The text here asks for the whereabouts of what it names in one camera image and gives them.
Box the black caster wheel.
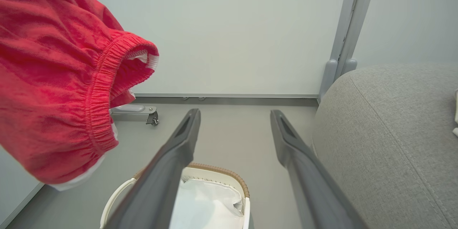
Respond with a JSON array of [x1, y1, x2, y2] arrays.
[[146, 111, 160, 127]]

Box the grey partition foot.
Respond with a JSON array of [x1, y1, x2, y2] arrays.
[[109, 103, 158, 122]]

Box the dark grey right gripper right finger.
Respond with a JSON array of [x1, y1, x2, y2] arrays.
[[270, 110, 369, 229]]

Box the grey fabric sofa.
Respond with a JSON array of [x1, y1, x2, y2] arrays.
[[312, 63, 458, 229]]

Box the white laundry basket, woven rim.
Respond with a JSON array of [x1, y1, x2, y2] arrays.
[[99, 162, 251, 229]]

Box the grey double partition post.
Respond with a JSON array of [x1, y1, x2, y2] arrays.
[[317, 0, 380, 103]]

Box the small white fabric piece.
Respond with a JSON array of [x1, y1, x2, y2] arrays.
[[452, 89, 458, 137]]

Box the white cloth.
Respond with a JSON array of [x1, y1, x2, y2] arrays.
[[170, 177, 246, 229]]

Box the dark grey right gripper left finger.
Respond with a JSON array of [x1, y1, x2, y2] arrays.
[[104, 108, 201, 229]]

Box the red sports garment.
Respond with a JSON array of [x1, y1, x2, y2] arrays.
[[0, 0, 160, 191]]

